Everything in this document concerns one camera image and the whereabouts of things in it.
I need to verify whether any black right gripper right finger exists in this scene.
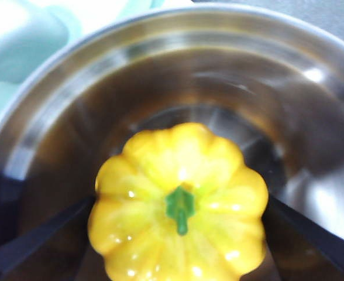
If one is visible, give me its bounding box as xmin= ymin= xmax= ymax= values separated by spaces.
xmin=264 ymin=195 xmax=344 ymax=281

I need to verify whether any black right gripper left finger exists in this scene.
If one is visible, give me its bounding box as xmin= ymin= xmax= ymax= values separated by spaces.
xmin=0 ymin=195 xmax=97 ymax=281

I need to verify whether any yellow toy pumpkin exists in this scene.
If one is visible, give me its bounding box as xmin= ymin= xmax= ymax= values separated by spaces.
xmin=87 ymin=122 xmax=269 ymax=281

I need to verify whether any mint green pot with handle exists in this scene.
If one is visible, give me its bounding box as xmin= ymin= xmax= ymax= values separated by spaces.
xmin=0 ymin=5 xmax=344 ymax=281

